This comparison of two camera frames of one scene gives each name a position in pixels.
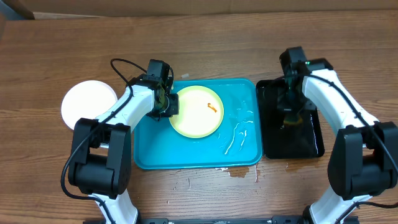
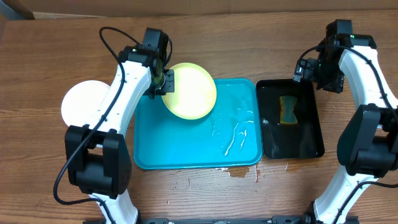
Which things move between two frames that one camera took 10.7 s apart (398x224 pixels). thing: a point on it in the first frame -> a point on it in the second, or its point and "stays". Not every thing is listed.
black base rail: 276,219 stays
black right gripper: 288,110 -> 311,70
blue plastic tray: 238,142 stays
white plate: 87,99 stays
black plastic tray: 282,140 stays
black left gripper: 174,111 -> 170,87
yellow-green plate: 200,112 -> 195,91
